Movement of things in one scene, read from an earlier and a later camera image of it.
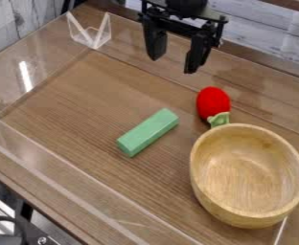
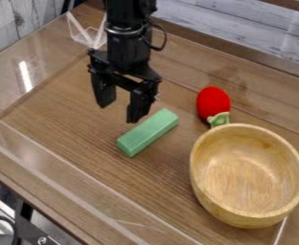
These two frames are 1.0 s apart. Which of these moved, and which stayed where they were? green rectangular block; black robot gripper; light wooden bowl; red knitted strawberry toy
Moved: black robot gripper
Stayed: light wooden bowl; green rectangular block; red knitted strawberry toy
